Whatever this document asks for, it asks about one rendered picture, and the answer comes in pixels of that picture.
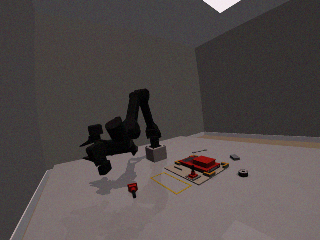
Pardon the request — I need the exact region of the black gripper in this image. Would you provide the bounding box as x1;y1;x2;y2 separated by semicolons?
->
80;124;117;176

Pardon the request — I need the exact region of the small black and white toy wheel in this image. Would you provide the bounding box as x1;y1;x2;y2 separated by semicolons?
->
238;169;249;178

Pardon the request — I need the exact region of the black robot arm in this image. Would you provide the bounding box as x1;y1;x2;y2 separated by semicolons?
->
86;89;162;166

